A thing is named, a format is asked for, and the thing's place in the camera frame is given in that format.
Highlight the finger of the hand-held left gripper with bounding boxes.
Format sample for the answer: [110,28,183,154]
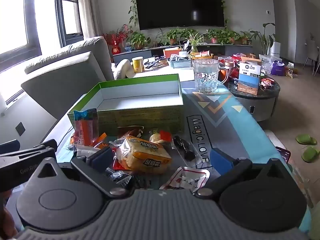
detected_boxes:
[0,139,58,167]
[0,140,21,154]

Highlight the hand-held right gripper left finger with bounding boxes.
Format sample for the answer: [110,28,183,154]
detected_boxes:
[26,146,129,198]

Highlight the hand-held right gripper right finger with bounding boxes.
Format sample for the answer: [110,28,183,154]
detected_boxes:
[194,148,294,197]

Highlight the clear packet with orange snack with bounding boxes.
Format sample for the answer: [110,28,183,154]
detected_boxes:
[94,133,108,149]

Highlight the orange sausage packet blue ends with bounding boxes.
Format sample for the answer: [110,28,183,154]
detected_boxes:
[73,108,99,147]

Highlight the white red-print snack packet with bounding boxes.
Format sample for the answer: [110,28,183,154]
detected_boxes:
[159,166,211,191]

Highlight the yellow bread packet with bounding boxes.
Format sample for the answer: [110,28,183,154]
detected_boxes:
[116,135,173,175]

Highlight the green cardboard box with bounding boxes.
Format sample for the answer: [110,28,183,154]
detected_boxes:
[67,74,186,137]

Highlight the small black candy packet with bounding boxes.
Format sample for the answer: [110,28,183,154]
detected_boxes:
[104,167,132,188]

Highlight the brown roasted meat packet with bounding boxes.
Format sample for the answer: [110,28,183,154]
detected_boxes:
[117,126,145,141]

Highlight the clear packet of dark dates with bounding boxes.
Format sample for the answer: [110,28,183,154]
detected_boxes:
[172,135,203,167]

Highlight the clear packet with pale snack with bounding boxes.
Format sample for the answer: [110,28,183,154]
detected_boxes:
[149,129,173,151]

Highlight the dark red packet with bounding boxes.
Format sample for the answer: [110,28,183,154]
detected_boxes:
[274,146,292,163]

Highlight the dark round side table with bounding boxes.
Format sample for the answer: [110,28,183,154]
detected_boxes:
[227,78,281,122]

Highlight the grey armchair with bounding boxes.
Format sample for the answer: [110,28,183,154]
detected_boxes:
[21,36,135,120]

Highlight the green slipper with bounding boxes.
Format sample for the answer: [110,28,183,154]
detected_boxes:
[301,146,320,163]
[296,134,318,145]

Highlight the blue and white carton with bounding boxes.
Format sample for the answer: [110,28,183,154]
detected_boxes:
[237,57,262,96]

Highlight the pile of assorted small boxes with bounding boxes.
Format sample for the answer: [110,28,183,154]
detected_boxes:
[217,52,263,81]

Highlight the yellow can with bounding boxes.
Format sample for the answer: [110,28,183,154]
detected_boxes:
[132,57,145,74]

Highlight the round white table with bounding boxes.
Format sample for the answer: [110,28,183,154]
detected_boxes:
[114,55,196,82]

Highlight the woven basket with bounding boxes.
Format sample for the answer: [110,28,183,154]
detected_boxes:
[189,52,214,60]

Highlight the blue plastic tray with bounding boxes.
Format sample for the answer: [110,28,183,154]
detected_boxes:
[167,56,193,69]

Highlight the purple bag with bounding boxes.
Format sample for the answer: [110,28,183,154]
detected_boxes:
[270,60,286,76]

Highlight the grey television cabinet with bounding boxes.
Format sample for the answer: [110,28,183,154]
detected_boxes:
[112,43,253,63]

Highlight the orange red box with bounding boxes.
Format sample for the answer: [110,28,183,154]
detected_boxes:
[163,48,182,58]

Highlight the spider plant in glass vase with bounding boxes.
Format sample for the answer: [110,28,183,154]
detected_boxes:
[183,31,203,53]

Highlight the white cylinder planter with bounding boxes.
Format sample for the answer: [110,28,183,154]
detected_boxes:
[271,42,282,61]

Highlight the red flower arrangement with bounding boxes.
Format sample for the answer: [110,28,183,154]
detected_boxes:
[102,24,131,53]

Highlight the row of green potted plants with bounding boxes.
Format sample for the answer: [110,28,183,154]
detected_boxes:
[126,27,253,50]

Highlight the tall leafy floor plant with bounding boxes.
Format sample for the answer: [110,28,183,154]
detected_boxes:
[249,22,276,56]

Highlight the grey dining chair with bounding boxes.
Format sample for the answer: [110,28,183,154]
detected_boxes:
[303,39,320,77]

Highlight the dark framed window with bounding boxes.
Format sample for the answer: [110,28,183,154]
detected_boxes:
[0,0,83,64]

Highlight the beige curtain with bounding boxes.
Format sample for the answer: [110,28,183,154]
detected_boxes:
[78,0,103,40]

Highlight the black wall socket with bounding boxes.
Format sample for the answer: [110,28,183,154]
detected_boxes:
[15,121,26,137]

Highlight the wall television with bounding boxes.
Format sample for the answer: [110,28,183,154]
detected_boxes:
[134,0,225,31]

